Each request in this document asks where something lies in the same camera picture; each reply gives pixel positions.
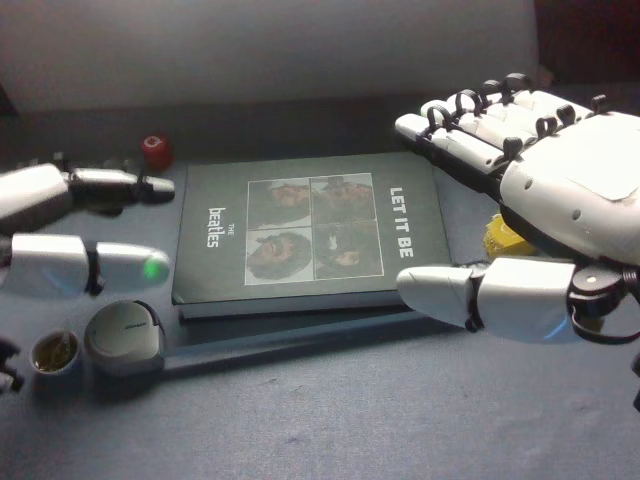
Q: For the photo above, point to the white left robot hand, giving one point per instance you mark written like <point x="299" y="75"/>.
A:
<point x="30" y="195"/>

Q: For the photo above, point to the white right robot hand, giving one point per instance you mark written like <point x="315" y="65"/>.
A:
<point x="575" y="190"/>

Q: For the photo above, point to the white tape measure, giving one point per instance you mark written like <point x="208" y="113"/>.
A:
<point x="125" y="335"/>

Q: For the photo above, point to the black hardcover book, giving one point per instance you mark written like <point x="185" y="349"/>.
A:
<point x="220" y="280"/>

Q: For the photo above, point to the red toy cylinder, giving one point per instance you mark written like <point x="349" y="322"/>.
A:
<point x="156" y="150"/>

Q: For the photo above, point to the small cup of tea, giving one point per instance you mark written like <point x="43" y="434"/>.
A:
<point x="55" y="355"/>

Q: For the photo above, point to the grey table cloth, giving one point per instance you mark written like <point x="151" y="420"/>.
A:
<point x="350" y="425"/>

